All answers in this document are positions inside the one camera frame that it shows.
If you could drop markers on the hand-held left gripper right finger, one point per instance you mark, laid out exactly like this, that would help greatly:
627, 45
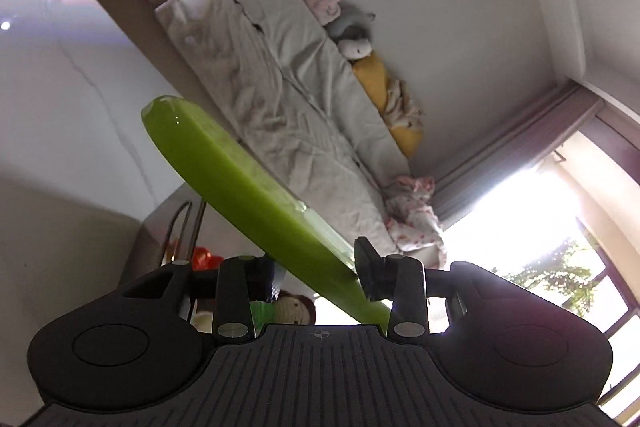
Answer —
407, 297

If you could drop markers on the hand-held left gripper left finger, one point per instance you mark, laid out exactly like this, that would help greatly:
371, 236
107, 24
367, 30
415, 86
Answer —
235, 297

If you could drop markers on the crochet doll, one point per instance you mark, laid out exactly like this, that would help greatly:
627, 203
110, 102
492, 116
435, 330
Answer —
295, 309

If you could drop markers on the green lid with clear flap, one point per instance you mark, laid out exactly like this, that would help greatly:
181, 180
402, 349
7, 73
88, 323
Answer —
215, 167

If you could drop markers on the red hooded figurine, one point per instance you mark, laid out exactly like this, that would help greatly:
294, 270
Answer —
205, 258

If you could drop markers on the pink floral cloth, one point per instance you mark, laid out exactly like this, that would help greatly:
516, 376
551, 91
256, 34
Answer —
415, 217

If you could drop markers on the green outdoor plants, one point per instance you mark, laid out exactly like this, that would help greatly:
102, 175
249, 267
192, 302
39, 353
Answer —
560, 277

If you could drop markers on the grey curtain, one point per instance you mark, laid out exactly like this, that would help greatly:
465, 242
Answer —
500, 157

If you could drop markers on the crumpled beige cloth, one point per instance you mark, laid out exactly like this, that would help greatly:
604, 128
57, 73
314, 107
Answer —
402, 107

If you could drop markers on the white plush toy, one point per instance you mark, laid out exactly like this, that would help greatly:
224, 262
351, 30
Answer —
356, 46

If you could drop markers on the grey plush toy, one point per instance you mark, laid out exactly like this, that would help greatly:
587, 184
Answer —
350, 19

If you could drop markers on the pink plush toy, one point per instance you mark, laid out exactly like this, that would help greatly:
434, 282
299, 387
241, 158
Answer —
325, 4

